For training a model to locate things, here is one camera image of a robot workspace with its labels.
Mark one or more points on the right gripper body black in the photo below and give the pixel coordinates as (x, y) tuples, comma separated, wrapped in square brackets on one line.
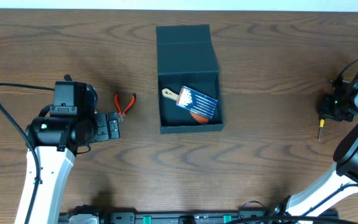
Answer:
[(340, 109)]

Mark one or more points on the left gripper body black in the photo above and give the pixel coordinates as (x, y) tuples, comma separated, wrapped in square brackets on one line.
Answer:
[(103, 127)]

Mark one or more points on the black yellow screwdriver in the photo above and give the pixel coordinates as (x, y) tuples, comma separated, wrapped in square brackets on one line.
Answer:
[(320, 130)]

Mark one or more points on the precision screwdriver set case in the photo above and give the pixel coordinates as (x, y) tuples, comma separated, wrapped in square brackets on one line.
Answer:
[(196, 102)]

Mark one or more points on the orange scraper wooden handle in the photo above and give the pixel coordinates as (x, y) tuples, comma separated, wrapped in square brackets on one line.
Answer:
[(167, 93)]

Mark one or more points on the small claw hammer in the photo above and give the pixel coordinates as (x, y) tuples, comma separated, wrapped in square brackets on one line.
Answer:
[(67, 77)]

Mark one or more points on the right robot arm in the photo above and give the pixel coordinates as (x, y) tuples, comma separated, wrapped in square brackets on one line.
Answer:
[(341, 180)]

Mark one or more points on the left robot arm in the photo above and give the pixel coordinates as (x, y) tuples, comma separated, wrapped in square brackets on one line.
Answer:
[(55, 136)]

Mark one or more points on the dark green open box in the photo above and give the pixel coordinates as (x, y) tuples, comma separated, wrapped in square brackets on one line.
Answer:
[(186, 57)]

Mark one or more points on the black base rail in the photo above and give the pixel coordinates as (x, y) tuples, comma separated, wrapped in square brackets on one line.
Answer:
[(109, 215)]

